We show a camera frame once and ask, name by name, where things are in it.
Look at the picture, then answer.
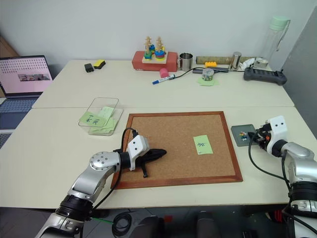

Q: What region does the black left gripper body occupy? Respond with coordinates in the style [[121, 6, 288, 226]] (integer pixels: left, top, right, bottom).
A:
[[139, 148, 156, 165]]

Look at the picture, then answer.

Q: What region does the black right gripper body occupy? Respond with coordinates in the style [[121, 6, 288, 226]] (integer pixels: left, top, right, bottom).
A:
[[254, 124, 272, 150]]

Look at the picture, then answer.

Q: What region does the grey tray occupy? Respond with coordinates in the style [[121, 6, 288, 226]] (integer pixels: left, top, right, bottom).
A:
[[230, 123, 261, 148]]

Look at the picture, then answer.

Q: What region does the plain green note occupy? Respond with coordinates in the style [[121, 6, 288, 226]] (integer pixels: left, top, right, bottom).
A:
[[89, 118, 119, 134]]

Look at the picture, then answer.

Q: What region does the green note with small print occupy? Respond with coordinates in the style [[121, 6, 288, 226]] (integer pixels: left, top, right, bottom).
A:
[[98, 106, 114, 121]]

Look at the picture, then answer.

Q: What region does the green note pad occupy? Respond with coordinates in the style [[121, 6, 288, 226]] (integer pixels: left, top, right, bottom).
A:
[[197, 75, 220, 87]]

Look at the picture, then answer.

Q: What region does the green note with large writing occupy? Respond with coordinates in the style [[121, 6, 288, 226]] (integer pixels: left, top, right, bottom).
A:
[[78, 111, 106, 127]]

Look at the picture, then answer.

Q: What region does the clear plastic box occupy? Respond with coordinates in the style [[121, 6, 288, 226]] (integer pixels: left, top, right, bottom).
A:
[[78, 97, 124, 136]]

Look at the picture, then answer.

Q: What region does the clear jar of pushpins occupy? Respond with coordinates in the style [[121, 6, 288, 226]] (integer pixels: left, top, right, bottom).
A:
[[201, 68, 215, 82]]

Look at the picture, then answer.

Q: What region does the red rectangular box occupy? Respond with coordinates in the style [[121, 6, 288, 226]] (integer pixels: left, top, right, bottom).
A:
[[131, 51, 179, 72]]

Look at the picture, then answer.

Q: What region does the wood-framed cork board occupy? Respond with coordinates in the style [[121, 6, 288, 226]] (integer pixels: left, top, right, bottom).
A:
[[111, 111, 244, 190]]

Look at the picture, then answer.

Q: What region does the dark rounded shape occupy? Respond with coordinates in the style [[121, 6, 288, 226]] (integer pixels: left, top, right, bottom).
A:
[[197, 210, 216, 238], [130, 215, 165, 238]]

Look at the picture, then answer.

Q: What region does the black handheld controller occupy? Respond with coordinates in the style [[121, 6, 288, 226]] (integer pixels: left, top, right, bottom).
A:
[[243, 67, 288, 86]]

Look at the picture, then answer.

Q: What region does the grey usb hub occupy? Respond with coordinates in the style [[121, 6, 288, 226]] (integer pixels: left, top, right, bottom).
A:
[[192, 66, 230, 74]]

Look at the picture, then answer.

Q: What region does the white cloth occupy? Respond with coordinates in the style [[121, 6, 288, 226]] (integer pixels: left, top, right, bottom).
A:
[[241, 58, 256, 70]]

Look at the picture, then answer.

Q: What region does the blue whiteboard marker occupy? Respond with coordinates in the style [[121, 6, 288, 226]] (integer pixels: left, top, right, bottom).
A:
[[152, 74, 177, 86]]

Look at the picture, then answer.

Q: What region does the grey partition panel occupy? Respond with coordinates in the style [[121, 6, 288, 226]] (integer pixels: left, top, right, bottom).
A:
[[280, 4, 317, 141]]

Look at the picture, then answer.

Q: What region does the metal cylinder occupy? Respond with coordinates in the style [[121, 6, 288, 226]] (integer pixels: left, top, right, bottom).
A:
[[230, 51, 242, 70]]

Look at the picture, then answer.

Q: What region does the metal mug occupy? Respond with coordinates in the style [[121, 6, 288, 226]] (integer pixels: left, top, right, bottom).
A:
[[176, 52, 194, 71]]

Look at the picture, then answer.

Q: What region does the clear bottle with green lid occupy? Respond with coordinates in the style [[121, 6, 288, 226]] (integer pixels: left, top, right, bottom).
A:
[[263, 15, 292, 63]]

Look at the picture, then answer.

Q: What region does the wooden colourful stacking toy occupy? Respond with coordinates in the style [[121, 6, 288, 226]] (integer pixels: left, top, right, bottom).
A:
[[142, 35, 169, 65]]

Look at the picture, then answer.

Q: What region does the open laptop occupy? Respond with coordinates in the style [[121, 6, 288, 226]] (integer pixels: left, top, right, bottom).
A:
[[0, 55, 53, 131]]

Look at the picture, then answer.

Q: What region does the brown cardboard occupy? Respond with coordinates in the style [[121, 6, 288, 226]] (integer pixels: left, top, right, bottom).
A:
[[0, 34, 20, 59]]

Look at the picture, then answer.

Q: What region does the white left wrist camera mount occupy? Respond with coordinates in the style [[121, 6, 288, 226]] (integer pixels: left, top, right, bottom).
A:
[[127, 135, 150, 172]]

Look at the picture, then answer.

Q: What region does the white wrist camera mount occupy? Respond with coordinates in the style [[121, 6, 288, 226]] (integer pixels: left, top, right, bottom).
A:
[[127, 135, 150, 172], [265, 115, 289, 156]]

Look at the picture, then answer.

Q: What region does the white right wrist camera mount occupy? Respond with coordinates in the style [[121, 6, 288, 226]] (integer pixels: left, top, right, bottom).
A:
[[265, 115, 289, 156]]

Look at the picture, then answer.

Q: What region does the coiled black floor cable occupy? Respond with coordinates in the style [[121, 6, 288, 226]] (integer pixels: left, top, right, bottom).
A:
[[111, 211, 134, 238]]

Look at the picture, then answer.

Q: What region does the green floor cable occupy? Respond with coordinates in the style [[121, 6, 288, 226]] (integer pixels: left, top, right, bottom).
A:
[[91, 215, 115, 226]]

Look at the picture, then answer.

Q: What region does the black table cable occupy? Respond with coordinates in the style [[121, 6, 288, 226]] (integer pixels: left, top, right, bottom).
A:
[[172, 66, 246, 79]]

